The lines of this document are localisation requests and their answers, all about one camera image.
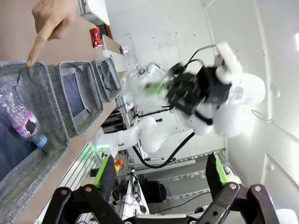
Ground black bag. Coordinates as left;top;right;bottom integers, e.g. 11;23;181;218
139;180;167;203

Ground pink label water bottle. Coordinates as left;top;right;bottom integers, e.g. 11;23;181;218
0;84;48;149

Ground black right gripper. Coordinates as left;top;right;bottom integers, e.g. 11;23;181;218
144;65;233;115

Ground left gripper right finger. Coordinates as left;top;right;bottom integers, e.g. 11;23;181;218
198;151;281;224

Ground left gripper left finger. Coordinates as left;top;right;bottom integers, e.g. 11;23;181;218
42;155;125;224

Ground white table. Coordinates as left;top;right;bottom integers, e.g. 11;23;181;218
78;0;110;26

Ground grey fabric basket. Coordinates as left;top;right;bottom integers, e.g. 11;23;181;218
91;56;122;103
48;60;105;139
0;60;70;224

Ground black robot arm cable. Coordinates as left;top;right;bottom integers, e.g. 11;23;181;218
132;109;214;169

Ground crushed clear plastic bottle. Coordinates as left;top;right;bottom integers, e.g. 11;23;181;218
123;62;170;112

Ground person's right hand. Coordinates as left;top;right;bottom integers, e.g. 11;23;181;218
25;0;78;68

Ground red soda can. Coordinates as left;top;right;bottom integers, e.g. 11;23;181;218
90;27;104;49

